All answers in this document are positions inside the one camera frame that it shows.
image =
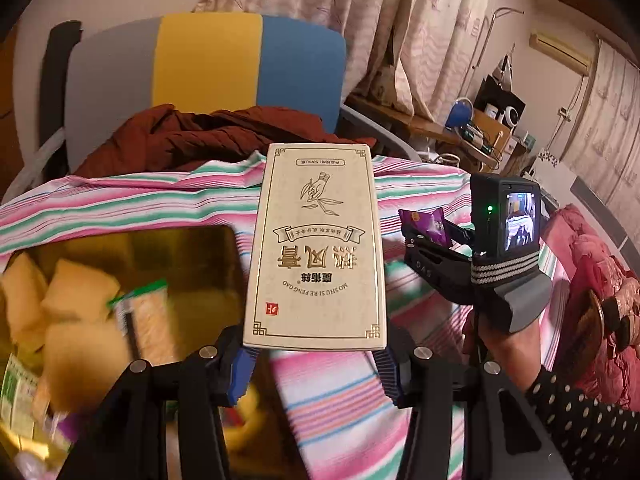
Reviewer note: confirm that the cream cardboard box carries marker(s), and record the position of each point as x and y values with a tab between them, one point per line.
315	240

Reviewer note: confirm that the grey yellow blue chair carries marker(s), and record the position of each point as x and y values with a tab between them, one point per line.
210	60

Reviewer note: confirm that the blue round container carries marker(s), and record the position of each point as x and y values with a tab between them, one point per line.
457	115

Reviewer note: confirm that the cream wall air conditioner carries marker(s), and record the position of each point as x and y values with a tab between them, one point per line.
560	52

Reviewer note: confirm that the black upright board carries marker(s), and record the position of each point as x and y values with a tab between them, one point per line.
57	85

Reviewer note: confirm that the yellow cookie packet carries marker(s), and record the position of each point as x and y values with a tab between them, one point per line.
245	420

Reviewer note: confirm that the person's right hand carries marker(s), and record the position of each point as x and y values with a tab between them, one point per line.
505	355

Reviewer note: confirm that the brown wooden side desk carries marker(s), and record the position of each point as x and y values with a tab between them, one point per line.
390	115

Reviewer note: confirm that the pink green striped tablecloth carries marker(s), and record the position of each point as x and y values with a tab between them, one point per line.
325	410

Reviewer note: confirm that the gold metal tin box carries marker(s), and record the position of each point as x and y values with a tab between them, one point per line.
200	260

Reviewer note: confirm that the small green white box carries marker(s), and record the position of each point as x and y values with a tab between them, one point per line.
15	390

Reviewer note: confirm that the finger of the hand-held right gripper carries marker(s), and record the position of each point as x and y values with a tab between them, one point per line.
460	236
420	241

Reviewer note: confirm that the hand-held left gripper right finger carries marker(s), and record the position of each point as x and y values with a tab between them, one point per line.
387	372

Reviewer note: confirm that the yellow snack packet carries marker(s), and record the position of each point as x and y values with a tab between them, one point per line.
22	300
85	365
80	290

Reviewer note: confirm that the black shelf unit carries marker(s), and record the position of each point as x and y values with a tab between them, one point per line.
492	95

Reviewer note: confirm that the pink quilted blanket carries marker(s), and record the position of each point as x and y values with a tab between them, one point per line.
585	260

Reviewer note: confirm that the brown cardboard box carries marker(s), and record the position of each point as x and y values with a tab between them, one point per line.
492	130

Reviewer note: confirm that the pink patterned curtain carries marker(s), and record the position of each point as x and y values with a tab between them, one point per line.
610	125
400	20

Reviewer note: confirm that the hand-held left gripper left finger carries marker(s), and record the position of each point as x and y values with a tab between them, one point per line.
240	372

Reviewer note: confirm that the clear green cracker packet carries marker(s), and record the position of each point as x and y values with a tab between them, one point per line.
150	325

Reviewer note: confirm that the red-brown padded jacket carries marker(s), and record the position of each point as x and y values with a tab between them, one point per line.
200	140

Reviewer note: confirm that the purple snack packet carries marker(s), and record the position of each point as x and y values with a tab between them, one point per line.
62	425
427	225

